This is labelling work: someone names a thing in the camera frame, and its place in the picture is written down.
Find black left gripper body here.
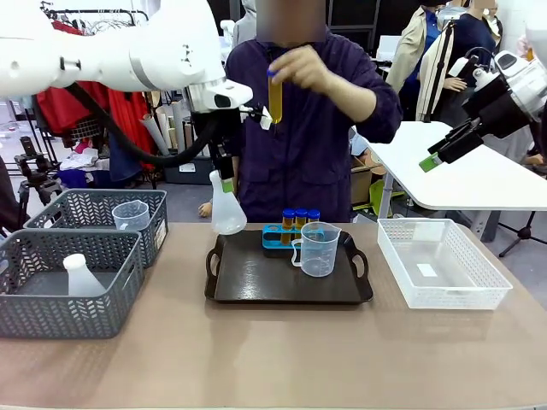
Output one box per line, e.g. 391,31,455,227
208,111,240,173

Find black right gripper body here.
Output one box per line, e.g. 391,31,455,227
463,74,536,140

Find white plastic conical flask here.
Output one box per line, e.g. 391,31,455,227
209,169,249,237
62,253,107,297

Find clear plastic measuring beaker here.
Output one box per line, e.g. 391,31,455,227
111,199,151,231
291,220,342,278

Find person's left forearm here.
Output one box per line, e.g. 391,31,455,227
331,78,378,124

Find person's left hand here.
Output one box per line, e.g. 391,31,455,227
273,44,344,94

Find gray storage bin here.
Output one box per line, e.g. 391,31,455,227
163,154,215,186

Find white round-corner table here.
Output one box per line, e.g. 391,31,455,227
367,120,547,243

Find tall gray paper roll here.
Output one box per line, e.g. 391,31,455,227
171,101,187,154

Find green plastic object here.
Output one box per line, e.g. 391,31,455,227
368,179,405,211

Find brown cardboard box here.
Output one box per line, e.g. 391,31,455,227
350,154,386,207

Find blue test tube rack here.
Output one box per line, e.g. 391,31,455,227
261,223,325,251

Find black stand pole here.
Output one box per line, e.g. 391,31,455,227
422,20,456,123

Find beige paper roll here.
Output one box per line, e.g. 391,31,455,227
154,105,173,142

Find person in purple jacket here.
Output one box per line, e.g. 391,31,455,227
224,0,404,224

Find black serving tray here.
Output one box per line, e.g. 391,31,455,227
203,229,374,305

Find long red dress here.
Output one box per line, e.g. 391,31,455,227
106,87,156,171

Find blue hanging garment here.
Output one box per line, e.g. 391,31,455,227
108,127,144,184

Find black tripod legs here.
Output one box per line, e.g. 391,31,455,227
497,210,547,258

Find gray hoodie mannequin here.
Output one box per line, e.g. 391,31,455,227
232,0,258,49

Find white plastic basket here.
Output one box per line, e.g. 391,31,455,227
376,217,514,310

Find gray basket with sticker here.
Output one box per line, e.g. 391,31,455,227
23,189,168,269

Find red jacket garment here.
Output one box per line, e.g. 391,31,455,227
36,19,109,134

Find black metal clothes rack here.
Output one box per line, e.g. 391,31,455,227
40,2,157,190

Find large gray plastic basket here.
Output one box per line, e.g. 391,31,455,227
0,229,145,340

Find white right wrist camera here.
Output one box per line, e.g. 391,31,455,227
450,54,499,89

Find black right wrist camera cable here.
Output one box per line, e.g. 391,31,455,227
464,45,497,69

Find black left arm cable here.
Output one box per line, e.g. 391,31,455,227
63,82,221,169

